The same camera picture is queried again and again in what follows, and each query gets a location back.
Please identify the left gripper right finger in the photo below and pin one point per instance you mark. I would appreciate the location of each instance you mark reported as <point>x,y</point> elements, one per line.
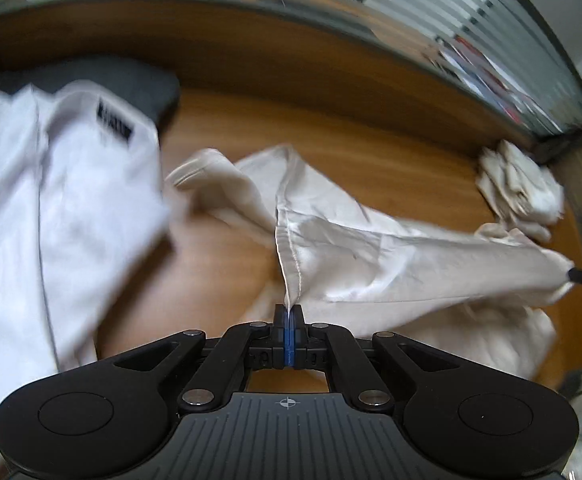
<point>307,345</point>

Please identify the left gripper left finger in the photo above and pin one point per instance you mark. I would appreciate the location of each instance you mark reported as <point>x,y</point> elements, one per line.
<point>267,346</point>

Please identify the cream satin shirt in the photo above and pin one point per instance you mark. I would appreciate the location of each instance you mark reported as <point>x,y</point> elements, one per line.
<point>482,296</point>

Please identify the white dress shirt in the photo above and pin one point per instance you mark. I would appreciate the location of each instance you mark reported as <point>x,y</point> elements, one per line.
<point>81,205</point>

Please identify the folded cream shirt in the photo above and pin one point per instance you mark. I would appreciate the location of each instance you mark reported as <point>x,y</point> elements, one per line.
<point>521,194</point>

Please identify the dark grey garment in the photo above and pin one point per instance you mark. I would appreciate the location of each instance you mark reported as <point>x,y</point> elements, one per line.
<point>153,91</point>

